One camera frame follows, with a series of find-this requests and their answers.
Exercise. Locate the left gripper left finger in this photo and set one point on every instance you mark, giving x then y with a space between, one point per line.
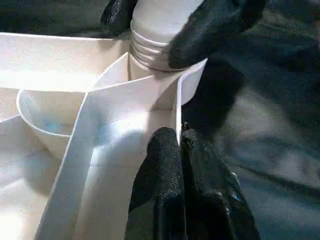
160 187

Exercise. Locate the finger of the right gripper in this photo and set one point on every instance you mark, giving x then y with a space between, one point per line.
212 30
117 17

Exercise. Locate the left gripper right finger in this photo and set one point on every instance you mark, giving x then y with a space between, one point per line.
212 200

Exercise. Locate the white plastic table leg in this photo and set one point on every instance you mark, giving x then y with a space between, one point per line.
157 25

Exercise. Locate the white plastic table top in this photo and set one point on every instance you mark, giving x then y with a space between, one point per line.
62 150

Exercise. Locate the black table mat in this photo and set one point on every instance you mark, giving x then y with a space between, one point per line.
275 112

